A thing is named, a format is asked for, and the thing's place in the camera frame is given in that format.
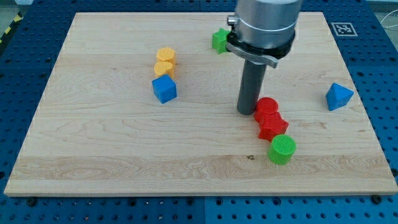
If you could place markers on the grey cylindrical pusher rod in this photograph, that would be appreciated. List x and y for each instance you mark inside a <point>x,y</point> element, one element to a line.
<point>251,82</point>

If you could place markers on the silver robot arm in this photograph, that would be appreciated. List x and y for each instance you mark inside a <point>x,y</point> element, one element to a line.
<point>262,32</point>

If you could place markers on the green star block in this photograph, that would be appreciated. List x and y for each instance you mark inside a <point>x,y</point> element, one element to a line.
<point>219,40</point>

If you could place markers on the red star block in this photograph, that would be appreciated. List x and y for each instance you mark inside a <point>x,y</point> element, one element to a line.
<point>271,125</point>

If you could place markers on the red cylinder block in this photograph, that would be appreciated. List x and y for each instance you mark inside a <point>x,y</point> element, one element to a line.
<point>265,105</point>

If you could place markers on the green cylinder block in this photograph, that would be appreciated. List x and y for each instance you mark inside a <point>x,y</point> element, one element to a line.
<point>281,149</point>

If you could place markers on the blue triangle block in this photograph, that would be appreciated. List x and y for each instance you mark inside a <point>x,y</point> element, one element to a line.
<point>338,96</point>

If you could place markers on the blue cube block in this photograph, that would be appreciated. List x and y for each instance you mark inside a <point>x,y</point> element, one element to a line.
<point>164,88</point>

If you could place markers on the yellow hexagon block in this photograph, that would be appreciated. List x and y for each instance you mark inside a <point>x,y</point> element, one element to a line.
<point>166,54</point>

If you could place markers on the yellow teardrop block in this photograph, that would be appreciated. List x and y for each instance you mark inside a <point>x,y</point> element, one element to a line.
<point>164,68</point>

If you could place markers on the white fiducial marker tag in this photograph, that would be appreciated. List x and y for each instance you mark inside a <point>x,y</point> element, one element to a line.
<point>344,29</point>

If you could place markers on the wooden board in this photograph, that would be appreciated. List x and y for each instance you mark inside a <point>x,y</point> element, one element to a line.
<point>99,130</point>

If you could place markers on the black yellow hazard tape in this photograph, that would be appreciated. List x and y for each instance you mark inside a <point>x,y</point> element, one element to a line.
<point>11,29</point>

